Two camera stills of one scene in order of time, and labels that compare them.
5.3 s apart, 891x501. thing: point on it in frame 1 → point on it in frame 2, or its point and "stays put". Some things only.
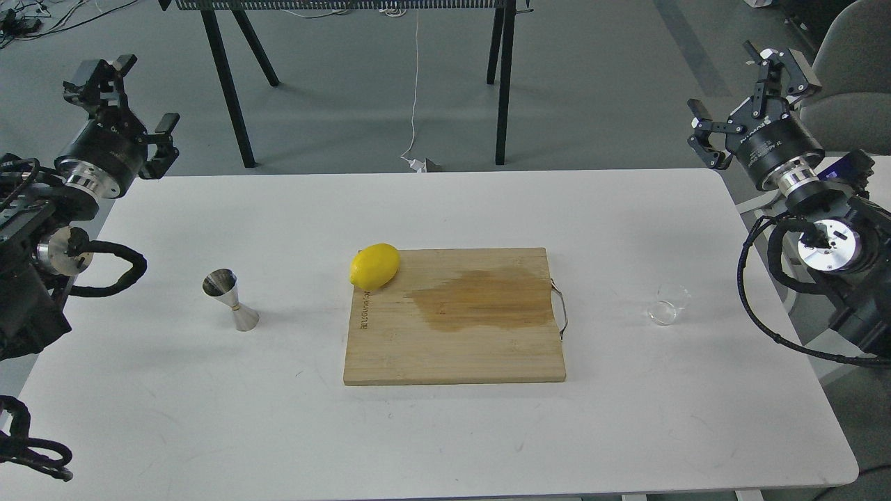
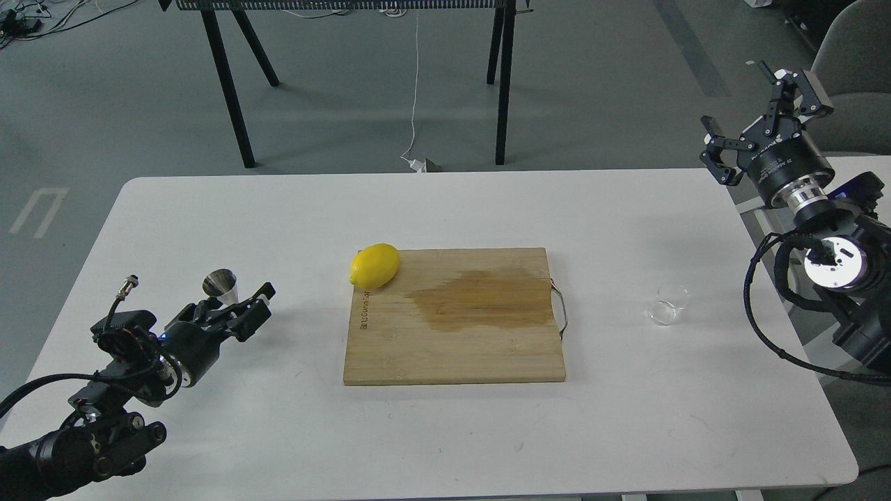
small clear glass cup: [672, 299] stays put
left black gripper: [106, 155] → [188, 339]
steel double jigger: [223, 284] stays put
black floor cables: [23, 19] stays put
